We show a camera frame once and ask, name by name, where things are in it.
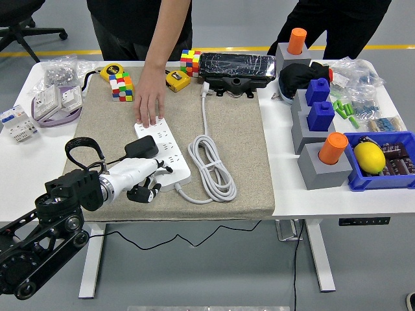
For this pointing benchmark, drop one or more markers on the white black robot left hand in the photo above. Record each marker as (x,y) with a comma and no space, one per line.
(133,173)

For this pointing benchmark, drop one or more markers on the person's left hand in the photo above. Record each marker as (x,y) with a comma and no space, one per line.
(149,94)

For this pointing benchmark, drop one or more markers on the black power adapter plug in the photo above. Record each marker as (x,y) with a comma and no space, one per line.
(142,147)

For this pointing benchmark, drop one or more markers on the white power strip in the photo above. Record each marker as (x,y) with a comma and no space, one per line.
(165,134)

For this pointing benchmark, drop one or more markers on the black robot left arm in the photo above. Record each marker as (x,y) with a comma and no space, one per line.
(78,188)

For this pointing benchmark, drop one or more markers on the person's left forearm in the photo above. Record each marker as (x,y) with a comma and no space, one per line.
(165,35)

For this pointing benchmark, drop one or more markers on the colourful puzzle cube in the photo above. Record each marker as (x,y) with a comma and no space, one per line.
(190,63)
(121,87)

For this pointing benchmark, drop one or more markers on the yellow tape measure silver clip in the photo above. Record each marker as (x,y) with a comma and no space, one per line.
(181,82)

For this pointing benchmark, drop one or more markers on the yellow tape measure black label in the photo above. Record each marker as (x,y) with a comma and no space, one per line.
(111,69)

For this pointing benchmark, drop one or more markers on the person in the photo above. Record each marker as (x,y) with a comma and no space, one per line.
(129,26)
(343,26)

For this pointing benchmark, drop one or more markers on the purple plastic tray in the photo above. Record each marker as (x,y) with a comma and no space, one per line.
(58,122)

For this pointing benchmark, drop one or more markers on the black device in plastic film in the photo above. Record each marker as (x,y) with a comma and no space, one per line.
(236,64)

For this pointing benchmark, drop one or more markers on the clear bag of screws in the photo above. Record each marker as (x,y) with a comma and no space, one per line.
(60,73)

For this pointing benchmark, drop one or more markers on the white table leg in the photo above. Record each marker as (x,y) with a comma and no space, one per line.
(92,259)
(319,256)

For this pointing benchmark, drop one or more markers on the grey-brown fabric mat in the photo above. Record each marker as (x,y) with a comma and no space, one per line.
(233,145)

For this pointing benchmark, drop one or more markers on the white circuit breaker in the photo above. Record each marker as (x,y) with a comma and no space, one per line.
(19,129)

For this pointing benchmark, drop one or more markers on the white blue plastic object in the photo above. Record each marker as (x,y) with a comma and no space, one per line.
(288,98)

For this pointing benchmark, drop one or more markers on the black office chair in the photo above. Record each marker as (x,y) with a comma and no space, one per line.
(19,35)

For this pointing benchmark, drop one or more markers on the grey square holder block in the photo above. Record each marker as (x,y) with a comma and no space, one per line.
(300,100)
(291,60)
(300,133)
(324,178)

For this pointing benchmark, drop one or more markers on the black cloth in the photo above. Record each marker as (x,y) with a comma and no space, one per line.
(296,77)

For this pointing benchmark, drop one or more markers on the orange cylinder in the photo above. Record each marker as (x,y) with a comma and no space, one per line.
(296,40)
(332,149)

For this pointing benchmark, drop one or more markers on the silver box under table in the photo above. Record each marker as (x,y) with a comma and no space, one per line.
(287,231)

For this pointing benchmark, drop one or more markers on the blue square peg block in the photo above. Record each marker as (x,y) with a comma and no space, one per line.
(317,92)
(321,116)

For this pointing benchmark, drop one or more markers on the large clear parts bag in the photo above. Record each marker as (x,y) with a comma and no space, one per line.
(356,73)

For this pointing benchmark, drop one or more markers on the clear bag blue components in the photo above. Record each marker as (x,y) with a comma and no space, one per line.
(364,108)

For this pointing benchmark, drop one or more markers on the small black clip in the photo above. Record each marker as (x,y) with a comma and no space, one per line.
(364,140)

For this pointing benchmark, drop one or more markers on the yellow lemon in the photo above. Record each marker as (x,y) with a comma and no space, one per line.
(369,157)

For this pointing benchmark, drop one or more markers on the black table control panel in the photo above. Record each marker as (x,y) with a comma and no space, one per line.
(363,221)

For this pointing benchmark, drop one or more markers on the clear bag of resistors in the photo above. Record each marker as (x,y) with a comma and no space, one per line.
(386,124)

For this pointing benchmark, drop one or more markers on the blue plastic bin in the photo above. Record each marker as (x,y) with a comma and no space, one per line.
(373,183)

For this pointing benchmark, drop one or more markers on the dark brown cylinders pack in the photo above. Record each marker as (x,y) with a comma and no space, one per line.
(398,162)

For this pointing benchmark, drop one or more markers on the black shoe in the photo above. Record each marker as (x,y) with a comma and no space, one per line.
(411,303)

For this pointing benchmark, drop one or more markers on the white wall socket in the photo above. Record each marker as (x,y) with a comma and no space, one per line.
(47,102)
(69,97)

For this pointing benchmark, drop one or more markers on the green plastic wall anchor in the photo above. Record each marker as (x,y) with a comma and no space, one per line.
(348,109)
(354,122)
(341,113)
(338,106)

